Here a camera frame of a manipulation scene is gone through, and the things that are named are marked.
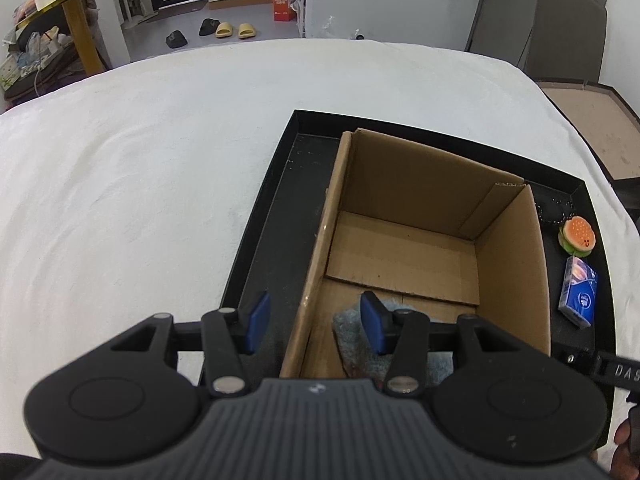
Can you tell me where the white bed sheet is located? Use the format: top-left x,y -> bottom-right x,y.
0,37 -> 640,461

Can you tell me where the black shallow tray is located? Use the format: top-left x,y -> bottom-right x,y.
218,108 -> 617,453

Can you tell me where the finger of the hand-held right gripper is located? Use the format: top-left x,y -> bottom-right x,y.
552,347 -> 640,392

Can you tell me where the orange carton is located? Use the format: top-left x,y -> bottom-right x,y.
271,0 -> 299,22

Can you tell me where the pile of clutter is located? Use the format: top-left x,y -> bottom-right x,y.
0,24 -> 83,102

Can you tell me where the dark door mat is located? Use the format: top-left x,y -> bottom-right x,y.
149,2 -> 208,22

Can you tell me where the person's right hand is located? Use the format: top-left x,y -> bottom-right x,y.
611,402 -> 640,480

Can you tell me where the grey upright panel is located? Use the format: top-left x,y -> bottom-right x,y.
464,0 -> 607,84

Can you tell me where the yellow wooden table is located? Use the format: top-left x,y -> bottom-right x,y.
15,0 -> 139,77

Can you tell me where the black bead chain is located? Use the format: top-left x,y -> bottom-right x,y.
533,195 -> 576,233

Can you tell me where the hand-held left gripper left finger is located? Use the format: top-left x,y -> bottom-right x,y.
107,291 -> 272,396

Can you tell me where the burger plush toy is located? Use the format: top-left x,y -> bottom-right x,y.
558,215 -> 596,255

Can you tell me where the blue tissue packet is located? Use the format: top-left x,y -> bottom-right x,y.
557,256 -> 598,330

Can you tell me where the brown flat board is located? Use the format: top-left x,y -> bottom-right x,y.
532,78 -> 640,182

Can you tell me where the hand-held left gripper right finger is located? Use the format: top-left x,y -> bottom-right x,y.
359,290 -> 552,397

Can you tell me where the brown cardboard box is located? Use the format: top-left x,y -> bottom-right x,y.
278,128 -> 552,380

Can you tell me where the light blue fuzzy cloth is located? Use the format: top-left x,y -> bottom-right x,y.
332,296 -> 455,380

